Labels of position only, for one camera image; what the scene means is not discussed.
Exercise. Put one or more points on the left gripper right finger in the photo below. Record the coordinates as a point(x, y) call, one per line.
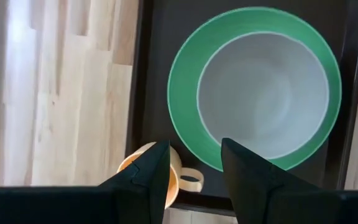
point(250, 186)

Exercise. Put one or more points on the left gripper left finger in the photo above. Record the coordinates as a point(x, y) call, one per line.
point(148, 193)

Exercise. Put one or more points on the beige ceramic mug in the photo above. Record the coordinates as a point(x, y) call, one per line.
point(176, 161)

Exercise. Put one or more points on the grey-white bowl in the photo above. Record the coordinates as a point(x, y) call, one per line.
point(259, 93)

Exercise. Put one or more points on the green plastic plate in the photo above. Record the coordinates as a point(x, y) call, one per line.
point(185, 93)

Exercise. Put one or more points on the brown serving tray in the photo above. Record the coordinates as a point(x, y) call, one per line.
point(157, 77)

